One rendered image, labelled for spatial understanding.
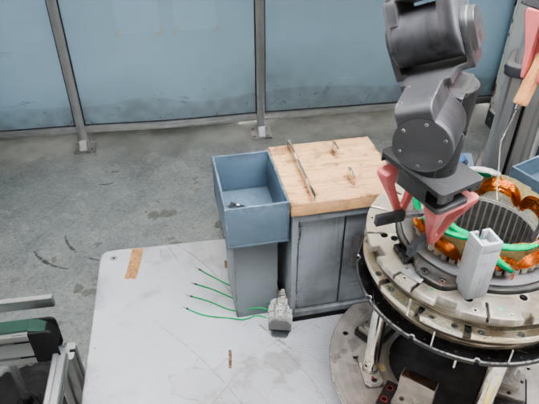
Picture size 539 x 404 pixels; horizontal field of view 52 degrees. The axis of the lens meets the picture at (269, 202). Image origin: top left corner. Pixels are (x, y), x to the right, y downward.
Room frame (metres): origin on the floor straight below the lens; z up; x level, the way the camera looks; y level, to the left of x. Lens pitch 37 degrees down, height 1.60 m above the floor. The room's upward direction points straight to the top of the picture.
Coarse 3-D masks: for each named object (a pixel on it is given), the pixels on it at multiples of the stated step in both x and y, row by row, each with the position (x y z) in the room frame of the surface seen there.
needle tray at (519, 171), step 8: (528, 160) 0.85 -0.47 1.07; (536, 160) 0.86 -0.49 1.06; (512, 168) 0.83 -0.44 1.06; (520, 168) 0.84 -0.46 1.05; (528, 168) 0.85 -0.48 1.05; (536, 168) 0.86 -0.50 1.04; (512, 176) 0.82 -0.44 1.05; (520, 176) 0.81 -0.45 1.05; (528, 176) 0.80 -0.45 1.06; (536, 176) 0.85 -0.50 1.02; (528, 184) 0.79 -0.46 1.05; (536, 184) 0.78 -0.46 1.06
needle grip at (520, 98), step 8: (536, 56) 0.61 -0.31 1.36; (536, 64) 0.60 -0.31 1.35; (528, 72) 0.60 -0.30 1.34; (536, 72) 0.60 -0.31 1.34; (528, 80) 0.60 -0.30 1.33; (520, 88) 0.60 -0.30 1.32; (528, 88) 0.59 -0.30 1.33; (520, 96) 0.59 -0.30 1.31; (528, 96) 0.59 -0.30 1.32; (520, 104) 0.59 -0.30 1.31
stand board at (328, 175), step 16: (304, 144) 0.90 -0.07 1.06; (320, 144) 0.90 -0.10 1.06; (352, 144) 0.90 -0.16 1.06; (368, 144) 0.90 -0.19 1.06; (288, 160) 0.85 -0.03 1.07; (304, 160) 0.85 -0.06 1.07; (320, 160) 0.85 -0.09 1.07; (336, 160) 0.85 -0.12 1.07; (352, 160) 0.85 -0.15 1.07; (368, 160) 0.85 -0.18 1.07; (384, 160) 0.85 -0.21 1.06; (288, 176) 0.79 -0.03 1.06; (320, 176) 0.79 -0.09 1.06; (336, 176) 0.79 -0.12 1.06; (368, 176) 0.79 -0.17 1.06; (288, 192) 0.75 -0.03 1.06; (304, 192) 0.75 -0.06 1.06; (320, 192) 0.75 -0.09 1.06; (336, 192) 0.75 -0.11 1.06; (352, 192) 0.75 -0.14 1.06; (368, 192) 0.75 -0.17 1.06; (304, 208) 0.71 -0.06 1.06; (320, 208) 0.72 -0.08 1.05; (336, 208) 0.72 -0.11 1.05; (352, 208) 0.73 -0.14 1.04
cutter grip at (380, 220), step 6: (396, 210) 0.55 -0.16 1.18; (402, 210) 0.55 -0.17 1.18; (378, 216) 0.54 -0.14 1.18; (384, 216) 0.54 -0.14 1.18; (390, 216) 0.54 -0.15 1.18; (396, 216) 0.54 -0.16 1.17; (402, 216) 0.55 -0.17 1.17; (378, 222) 0.54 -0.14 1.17; (384, 222) 0.54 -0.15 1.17; (390, 222) 0.54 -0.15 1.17; (396, 222) 0.54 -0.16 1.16
